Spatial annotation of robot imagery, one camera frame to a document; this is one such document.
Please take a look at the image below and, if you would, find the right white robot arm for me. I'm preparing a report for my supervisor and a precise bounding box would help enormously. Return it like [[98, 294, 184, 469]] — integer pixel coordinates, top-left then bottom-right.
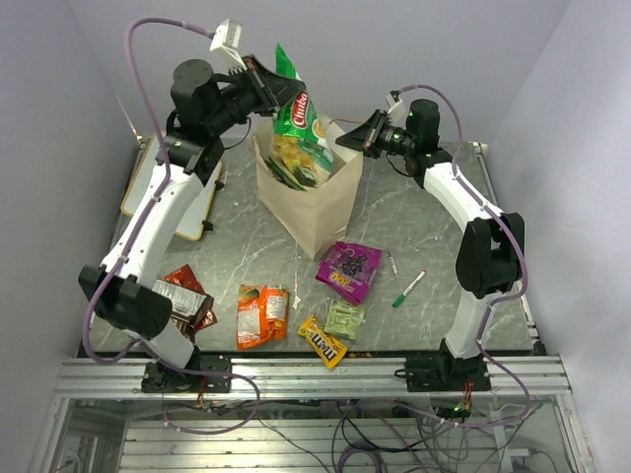
[[335, 99, 525, 390]]

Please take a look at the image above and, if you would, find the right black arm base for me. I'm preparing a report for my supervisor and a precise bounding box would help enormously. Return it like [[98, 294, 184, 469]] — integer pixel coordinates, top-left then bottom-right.
[[394, 341, 491, 392]]

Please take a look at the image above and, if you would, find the grey ballpoint pen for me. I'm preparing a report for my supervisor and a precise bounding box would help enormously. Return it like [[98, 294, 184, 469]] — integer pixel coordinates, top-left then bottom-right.
[[387, 248, 403, 291]]

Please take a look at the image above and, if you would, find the yellow M&M's bag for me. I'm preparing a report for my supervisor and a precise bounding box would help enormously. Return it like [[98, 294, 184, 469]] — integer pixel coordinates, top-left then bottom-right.
[[298, 314, 347, 370]]

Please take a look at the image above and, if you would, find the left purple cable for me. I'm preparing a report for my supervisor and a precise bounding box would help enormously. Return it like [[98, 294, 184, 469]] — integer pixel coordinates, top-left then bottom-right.
[[81, 17, 262, 437]]

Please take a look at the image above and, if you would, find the green Chuba cassava chips bag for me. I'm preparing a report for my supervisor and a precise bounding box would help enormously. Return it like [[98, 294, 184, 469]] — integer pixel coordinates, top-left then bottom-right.
[[265, 42, 336, 192]]

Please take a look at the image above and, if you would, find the orange snack bag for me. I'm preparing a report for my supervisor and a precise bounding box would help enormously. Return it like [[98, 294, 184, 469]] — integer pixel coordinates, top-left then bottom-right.
[[236, 285, 289, 350]]

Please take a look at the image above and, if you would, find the purple snack bag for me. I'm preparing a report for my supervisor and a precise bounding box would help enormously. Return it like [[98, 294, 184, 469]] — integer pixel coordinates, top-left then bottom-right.
[[315, 241, 383, 305]]

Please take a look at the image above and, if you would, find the white marker pen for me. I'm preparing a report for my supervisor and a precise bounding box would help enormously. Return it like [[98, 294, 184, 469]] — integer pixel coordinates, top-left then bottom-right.
[[392, 270, 427, 307]]

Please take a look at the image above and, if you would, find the aluminium rail frame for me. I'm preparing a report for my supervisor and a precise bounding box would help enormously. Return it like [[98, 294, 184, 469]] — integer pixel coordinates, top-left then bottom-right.
[[33, 134, 596, 472]]

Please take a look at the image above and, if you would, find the beige paper bag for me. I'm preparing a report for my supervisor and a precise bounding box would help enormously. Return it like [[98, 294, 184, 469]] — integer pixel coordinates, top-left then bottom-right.
[[251, 115, 364, 259]]

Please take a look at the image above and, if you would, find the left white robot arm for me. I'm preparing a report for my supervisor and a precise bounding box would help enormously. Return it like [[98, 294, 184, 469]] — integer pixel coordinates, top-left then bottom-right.
[[79, 55, 307, 391]]

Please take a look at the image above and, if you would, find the brown snack bag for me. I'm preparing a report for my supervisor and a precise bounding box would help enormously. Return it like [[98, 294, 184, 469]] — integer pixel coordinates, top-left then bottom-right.
[[153, 280, 217, 343]]

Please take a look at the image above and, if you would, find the red snack packet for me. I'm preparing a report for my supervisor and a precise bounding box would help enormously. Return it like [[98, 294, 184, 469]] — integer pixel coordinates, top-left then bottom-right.
[[163, 264, 217, 332]]

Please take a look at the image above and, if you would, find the light green snack packet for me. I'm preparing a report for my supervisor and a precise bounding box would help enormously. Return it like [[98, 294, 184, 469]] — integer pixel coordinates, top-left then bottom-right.
[[324, 300, 365, 340]]

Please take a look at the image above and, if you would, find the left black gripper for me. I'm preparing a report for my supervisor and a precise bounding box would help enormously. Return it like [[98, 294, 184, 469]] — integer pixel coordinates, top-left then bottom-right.
[[208, 54, 308, 136]]

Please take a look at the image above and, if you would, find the yellow framed whiteboard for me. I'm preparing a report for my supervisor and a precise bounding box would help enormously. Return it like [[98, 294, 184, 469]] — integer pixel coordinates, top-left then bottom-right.
[[120, 135, 223, 241]]

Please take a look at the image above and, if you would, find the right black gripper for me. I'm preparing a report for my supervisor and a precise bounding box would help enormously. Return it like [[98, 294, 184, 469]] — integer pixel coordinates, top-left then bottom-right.
[[336, 110, 415, 160]]

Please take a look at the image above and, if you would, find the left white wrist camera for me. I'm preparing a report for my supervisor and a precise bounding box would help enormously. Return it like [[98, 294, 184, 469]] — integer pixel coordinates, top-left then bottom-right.
[[209, 19, 246, 74]]

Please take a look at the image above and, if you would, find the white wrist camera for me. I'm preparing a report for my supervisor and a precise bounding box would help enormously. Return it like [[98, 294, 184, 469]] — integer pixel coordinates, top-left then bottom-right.
[[386, 90, 405, 124], [209, 19, 246, 74]]

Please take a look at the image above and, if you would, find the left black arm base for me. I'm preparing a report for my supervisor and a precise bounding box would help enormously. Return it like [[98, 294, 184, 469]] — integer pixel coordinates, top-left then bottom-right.
[[141, 354, 232, 394]]

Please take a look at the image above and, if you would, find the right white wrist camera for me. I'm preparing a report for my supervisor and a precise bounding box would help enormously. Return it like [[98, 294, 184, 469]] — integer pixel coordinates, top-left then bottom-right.
[[386, 90, 405, 124]]

